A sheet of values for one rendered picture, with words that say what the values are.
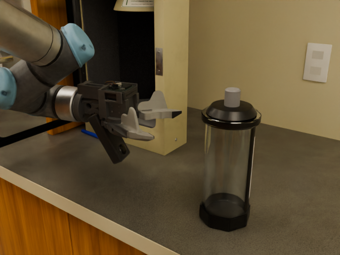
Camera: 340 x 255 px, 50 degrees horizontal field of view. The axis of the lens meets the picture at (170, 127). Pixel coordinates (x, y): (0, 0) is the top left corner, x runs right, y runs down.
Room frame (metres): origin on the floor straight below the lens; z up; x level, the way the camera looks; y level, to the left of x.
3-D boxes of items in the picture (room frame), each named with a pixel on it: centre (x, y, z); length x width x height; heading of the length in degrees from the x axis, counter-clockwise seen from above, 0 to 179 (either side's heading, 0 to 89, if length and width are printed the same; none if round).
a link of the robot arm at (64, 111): (0.75, 0.20, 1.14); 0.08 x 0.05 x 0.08; 159
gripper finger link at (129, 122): (0.63, 0.07, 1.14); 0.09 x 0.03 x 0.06; 33
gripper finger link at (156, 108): (0.74, 0.02, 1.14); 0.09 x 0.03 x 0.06; 105
